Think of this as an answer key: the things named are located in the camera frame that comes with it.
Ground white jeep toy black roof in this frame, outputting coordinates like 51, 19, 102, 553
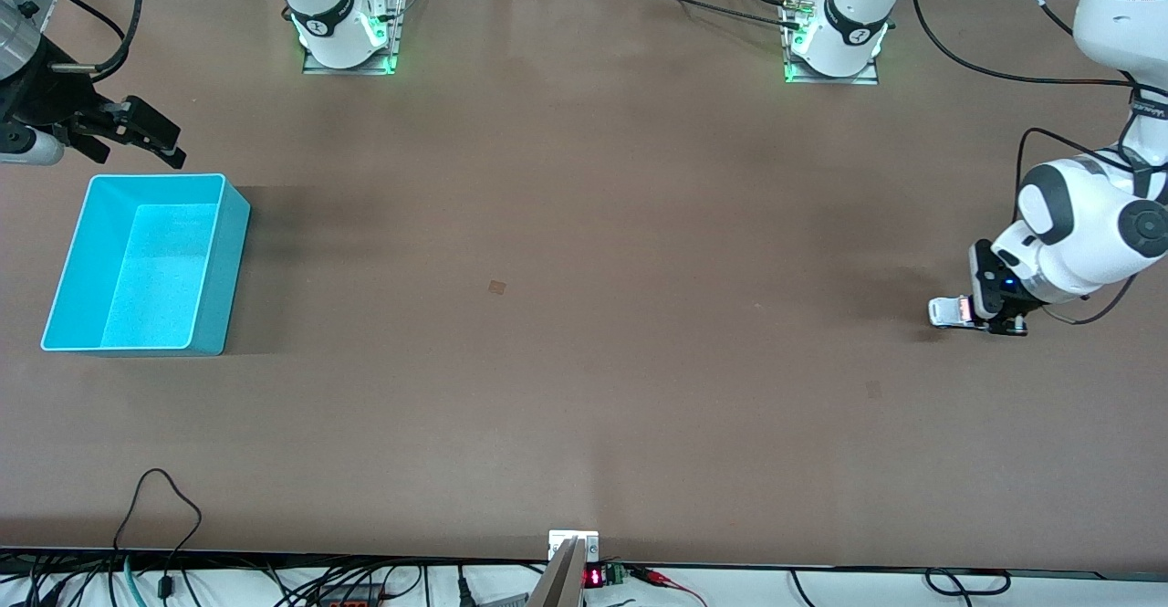
928, 294, 974, 328

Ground turquoise plastic bin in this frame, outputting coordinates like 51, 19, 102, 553
40, 173, 252, 357

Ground red clip leads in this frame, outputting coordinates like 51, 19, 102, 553
628, 566, 709, 607

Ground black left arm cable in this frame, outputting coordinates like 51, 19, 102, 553
908, 0, 1168, 327

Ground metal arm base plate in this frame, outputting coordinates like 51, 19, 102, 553
783, 0, 881, 86
303, 0, 402, 76

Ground black looped cable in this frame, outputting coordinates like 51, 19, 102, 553
923, 568, 1012, 597

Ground thin black table cable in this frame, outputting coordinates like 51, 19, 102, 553
602, 0, 797, 27

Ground black cable with ferrite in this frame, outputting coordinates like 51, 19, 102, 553
112, 468, 203, 601

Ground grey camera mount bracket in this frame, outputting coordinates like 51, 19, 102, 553
527, 530, 600, 607

